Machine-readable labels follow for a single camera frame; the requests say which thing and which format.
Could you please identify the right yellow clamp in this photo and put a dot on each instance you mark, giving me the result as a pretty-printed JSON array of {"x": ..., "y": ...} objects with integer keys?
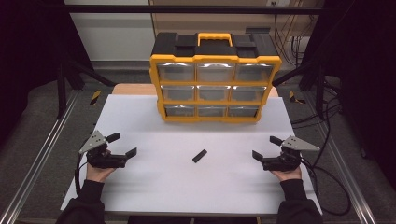
[{"x": 292, "y": 97}]

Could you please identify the black crossbar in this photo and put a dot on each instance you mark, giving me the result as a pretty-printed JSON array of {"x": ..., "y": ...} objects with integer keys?
[{"x": 186, "y": 9}]

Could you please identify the wooden table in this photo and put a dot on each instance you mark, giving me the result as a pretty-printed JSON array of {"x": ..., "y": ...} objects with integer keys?
[{"x": 134, "y": 89}]

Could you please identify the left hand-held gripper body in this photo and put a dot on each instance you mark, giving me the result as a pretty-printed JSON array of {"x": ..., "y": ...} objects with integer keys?
[{"x": 102, "y": 160}]

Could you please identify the left yellow clamp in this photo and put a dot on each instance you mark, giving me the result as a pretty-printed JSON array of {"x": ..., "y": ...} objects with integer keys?
[{"x": 95, "y": 97}]

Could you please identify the white board sheet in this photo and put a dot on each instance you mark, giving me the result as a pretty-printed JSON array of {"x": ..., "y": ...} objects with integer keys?
[{"x": 162, "y": 186}]

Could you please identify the small black block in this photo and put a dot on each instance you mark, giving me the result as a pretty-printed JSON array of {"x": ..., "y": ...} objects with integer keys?
[{"x": 199, "y": 156}]

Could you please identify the yellow clamp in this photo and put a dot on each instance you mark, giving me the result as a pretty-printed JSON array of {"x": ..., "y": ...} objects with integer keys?
[
  {"x": 292, "y": 97},
  {"x": 95, "y": 97}
]

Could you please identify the white cabinet panel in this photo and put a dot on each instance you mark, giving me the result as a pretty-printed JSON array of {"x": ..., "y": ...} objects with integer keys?
[{"x": 115, "y": 37}]

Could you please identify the person's left hand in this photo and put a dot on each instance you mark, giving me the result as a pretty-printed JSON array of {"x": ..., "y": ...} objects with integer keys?
[{"x": 97, "y": 174}]

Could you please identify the yellow black drawer organizer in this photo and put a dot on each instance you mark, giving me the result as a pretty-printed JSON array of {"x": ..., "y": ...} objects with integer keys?
[{"x": 214, "y": 46}]

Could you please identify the aluminium frame rail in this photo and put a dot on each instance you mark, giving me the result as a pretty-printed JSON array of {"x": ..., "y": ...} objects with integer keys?
[
  {"x": 40, "y": 155},
  {"x": 344, "y": 174}
]

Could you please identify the black metal stand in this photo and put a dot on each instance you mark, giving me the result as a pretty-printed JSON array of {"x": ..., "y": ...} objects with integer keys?
[
  {"x": 320, "y": 90},
  {"x": 61, "y": 90}
]

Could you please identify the black curtain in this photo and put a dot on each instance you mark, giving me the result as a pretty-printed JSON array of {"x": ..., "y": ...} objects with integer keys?
[
  {"x": 28, "y": 46},
  {"x": 367, "y": 62}
]

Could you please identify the clear plastic drawer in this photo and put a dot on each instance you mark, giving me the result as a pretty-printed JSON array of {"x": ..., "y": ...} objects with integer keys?
[{"x": 215, "y": 73}]

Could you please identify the person's right hand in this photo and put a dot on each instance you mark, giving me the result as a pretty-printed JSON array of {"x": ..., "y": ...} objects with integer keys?
[{"x": 288, "y": 175}]

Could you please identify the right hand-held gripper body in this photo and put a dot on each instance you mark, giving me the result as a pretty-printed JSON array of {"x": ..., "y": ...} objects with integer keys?
[{"x": 281, "y": 163}]

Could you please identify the grid of clear drawers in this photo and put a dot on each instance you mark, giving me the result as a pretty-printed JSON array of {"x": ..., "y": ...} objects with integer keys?
[{"x": 176, "y": 73}]

